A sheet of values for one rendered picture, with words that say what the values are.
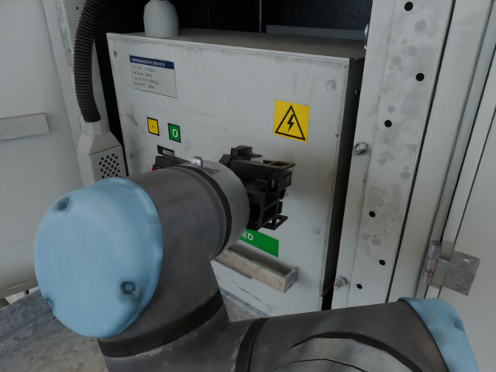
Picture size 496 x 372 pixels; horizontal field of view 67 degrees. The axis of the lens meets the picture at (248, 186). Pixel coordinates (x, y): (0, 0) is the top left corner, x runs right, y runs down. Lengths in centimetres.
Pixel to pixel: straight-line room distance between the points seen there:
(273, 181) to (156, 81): 36
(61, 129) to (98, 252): 70
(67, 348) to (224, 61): 62
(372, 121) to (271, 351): 28
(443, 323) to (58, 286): 22
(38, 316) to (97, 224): 73
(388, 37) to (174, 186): 26
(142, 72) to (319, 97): 36
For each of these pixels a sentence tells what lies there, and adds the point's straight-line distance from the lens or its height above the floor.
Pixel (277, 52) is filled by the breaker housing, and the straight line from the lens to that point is 52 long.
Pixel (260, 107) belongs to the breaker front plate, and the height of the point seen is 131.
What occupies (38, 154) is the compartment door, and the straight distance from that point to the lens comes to 93.
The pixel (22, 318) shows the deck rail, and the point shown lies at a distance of 94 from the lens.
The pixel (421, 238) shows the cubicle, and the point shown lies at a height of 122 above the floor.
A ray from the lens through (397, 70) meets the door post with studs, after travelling 41.
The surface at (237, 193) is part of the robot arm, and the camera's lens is 33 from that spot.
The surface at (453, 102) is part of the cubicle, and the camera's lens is 40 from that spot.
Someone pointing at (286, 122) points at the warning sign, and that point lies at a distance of 53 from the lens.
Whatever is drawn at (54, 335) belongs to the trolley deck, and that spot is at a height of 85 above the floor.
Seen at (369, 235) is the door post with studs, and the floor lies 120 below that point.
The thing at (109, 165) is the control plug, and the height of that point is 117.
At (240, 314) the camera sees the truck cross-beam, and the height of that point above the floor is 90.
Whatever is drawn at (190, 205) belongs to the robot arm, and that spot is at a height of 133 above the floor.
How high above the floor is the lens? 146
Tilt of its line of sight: 27 degrees down
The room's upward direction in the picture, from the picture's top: straight up
